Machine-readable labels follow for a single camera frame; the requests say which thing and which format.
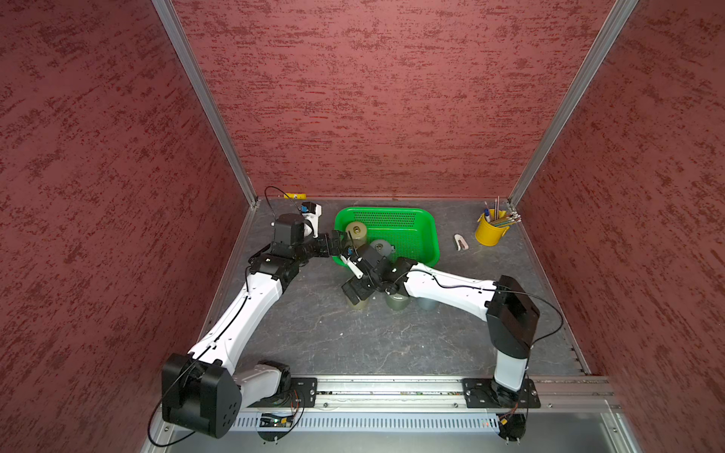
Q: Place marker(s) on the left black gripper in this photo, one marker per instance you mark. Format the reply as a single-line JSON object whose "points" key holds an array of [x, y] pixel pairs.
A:
{"points": [[337, 246]]}

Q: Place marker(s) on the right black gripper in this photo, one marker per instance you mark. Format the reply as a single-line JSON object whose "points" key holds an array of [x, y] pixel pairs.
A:
{"points": [[356, 283]]}

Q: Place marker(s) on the beige tea canister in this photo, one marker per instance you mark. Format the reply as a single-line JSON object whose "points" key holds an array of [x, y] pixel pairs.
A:
{"points": [[357, 233], [360, 305]]}

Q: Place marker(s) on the grey tea canister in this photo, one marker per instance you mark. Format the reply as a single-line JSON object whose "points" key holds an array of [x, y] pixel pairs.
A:
{"points": [[383, 248]]}

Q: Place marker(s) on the green tea canister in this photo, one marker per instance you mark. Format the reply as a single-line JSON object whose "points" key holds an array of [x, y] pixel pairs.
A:
{"points": [[397, 302]]}

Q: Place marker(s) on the grey-blue tea canister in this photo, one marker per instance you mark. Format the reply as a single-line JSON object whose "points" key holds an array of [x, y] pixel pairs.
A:
{"points": [[427, 304]]}

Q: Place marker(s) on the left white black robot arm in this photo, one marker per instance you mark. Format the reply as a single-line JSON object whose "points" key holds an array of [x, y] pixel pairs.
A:
{"points": [[199, 390]]}

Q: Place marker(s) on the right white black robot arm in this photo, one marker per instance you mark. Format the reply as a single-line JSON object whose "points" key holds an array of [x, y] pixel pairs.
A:
{"points": [[510, 314]]}

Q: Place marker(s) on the small white stapler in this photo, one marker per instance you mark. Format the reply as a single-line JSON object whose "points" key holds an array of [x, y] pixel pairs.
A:
{"points": [[461, 243]]}

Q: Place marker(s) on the yellow pen cup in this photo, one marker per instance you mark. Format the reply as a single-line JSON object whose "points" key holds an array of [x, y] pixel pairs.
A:
{"points": [[490, 233]]}

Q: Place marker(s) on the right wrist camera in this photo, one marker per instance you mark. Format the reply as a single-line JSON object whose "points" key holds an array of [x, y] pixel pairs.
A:
{"points": [[353, 262]]}

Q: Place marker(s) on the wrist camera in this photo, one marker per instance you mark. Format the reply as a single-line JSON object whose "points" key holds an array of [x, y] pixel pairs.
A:
{"points": [[353, 262], [311, 213]]}

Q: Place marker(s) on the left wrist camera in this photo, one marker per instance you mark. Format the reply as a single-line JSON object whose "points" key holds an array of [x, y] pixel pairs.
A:
{"points": [[311, 213]]}

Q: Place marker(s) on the aluminium front rail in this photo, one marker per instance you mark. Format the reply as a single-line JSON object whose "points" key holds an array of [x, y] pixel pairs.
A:
{"points": [[422, 414]]}

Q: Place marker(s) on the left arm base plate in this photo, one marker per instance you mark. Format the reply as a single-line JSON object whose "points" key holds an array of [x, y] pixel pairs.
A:
{"points": [[298, 392]]}

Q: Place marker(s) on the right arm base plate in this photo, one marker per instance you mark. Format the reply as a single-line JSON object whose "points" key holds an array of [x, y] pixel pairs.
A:
{"points": [[487, 394]]}

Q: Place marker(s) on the left aluminium frame post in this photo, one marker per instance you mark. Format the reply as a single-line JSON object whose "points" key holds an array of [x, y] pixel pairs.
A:
{"points": [[178, 38]]}

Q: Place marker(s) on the aluminium frame post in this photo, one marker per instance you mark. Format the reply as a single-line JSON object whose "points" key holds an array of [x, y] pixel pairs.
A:
{"points": [[597, 53], [178, 38]]}

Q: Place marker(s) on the right aluminium frame post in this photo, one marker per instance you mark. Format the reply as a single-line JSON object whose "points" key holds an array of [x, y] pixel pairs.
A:
{"points": [[597, 53]]}

